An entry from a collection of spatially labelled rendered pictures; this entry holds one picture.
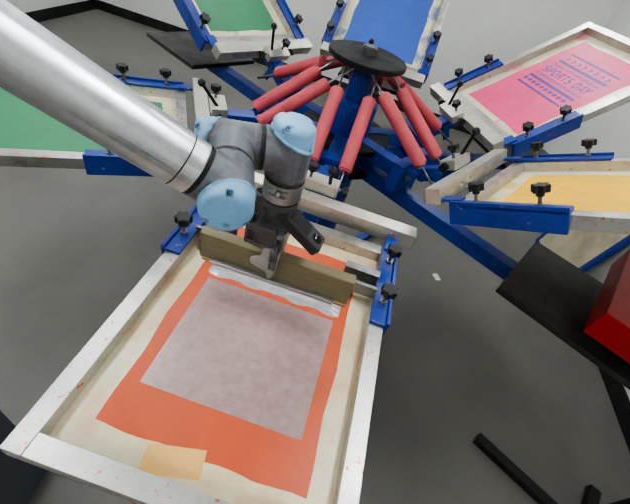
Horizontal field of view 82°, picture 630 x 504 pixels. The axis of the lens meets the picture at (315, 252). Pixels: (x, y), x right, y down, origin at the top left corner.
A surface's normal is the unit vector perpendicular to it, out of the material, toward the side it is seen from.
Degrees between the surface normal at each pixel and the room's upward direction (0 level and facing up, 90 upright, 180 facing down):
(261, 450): 0
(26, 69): 75
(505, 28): 90
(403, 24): 32
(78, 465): 0
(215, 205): 90
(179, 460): 0
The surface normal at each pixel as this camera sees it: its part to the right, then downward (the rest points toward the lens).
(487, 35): -0.25, 0.64
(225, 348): 0.22, -0.69
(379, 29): 0.06, -0.25
